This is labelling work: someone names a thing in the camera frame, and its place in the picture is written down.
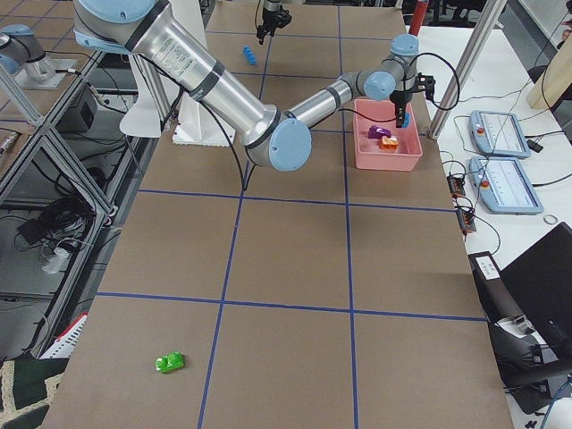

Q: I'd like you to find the purple block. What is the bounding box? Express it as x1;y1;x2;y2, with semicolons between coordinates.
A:
367;125;392;139

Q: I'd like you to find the aluminium frame post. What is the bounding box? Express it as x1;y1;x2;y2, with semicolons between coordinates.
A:
428;0;508;140

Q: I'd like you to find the blue teach pendant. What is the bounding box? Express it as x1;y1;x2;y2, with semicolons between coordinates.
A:
469;110;530;159
468;156;543;215

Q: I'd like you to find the orange block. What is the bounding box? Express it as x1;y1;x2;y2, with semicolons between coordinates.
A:
379;136;400;152

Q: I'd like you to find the far blue teach pendant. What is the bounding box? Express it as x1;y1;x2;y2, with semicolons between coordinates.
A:
469;110;530;159

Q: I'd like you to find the white pedestal column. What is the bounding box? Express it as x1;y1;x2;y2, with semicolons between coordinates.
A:
152;1;235;147

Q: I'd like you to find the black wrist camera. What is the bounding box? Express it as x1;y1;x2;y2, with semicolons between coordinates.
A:
413;72;435;102

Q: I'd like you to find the long blue block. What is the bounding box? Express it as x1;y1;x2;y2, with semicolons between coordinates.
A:
242;46;257;66

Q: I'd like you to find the white curved sheet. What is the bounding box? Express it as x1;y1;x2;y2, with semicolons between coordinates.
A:
120;55;166;138

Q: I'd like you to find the black laptop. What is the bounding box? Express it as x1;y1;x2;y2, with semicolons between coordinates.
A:
500;222;571;358

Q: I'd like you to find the red cylinder bottle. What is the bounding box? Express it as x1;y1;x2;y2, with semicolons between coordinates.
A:
408;0;429;36

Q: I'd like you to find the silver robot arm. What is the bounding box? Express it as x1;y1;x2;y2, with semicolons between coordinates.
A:
73;1;419;172
255;0;292;45

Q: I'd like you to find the near blue teach pendant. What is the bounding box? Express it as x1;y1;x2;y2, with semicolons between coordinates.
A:
468;156;543;215

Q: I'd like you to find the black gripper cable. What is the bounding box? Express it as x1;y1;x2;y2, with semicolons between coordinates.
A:
410;52;461;112

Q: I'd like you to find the pink plastic box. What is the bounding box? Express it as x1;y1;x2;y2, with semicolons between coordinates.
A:
353;98;423;172

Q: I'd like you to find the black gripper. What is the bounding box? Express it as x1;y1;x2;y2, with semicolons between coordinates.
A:
257;10;292;45
390;90;412;128

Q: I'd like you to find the small blue block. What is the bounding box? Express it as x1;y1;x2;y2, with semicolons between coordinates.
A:
401;112;411;129

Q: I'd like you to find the green block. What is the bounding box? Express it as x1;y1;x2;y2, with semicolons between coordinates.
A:
155;351;185;374

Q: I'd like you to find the small circuit board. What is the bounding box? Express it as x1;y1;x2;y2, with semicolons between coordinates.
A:
447;174;466;198

